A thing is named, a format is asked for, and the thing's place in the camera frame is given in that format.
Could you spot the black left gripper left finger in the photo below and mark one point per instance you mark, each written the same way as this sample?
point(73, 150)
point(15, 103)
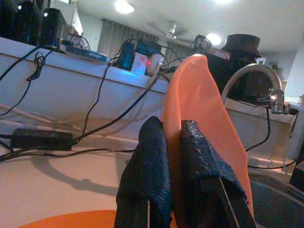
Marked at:
point(147, 178)

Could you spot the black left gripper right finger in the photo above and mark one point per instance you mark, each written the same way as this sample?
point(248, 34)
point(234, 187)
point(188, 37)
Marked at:
point(202, 171)

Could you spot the orange plastic bowl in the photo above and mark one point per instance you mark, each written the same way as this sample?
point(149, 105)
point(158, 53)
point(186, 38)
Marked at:
point(197, 95)

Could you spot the orange plastic plate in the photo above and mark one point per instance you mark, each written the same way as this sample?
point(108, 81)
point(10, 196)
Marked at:
point(71, 219)

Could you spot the black kitchen appliance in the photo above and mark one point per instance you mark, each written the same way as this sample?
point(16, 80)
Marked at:
point(298, 171)

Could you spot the silver kitchen faucet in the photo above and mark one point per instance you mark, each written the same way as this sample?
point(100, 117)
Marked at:
point(256, 67)

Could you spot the stainless steel sink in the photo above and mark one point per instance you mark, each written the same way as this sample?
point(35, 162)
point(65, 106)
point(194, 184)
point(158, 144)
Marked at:
point(280, 209)

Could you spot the black fabric bag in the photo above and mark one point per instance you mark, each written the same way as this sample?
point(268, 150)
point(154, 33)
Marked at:
point(228, 71)

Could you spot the black power adapter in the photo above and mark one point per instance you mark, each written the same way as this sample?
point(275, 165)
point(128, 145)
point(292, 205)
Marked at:
point(40, 139)

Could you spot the white charger with red light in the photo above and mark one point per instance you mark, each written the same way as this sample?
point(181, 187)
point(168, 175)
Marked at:
point(140, 63)

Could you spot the black round gadget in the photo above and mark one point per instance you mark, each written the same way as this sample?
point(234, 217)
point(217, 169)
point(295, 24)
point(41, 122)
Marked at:
point(202, 42)

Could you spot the black brimmed hat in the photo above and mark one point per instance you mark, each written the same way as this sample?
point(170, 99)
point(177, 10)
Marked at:
point(241, 45)

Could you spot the round ceiling light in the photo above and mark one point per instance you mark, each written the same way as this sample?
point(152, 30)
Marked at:
point(124, 6)
point(213, 39)

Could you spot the ceiling fan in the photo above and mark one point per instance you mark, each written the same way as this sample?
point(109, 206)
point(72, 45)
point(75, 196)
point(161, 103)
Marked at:
point(172, 29)

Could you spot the grey curtain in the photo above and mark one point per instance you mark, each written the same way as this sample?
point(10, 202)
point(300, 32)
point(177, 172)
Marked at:
point(111, 38)

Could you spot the tall black box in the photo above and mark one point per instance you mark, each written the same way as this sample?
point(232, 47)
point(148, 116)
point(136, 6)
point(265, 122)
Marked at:
point(21, 23)
point(51, 28)

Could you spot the blue flat network switch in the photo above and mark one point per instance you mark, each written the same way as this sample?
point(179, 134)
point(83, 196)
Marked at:
point(83, 53)

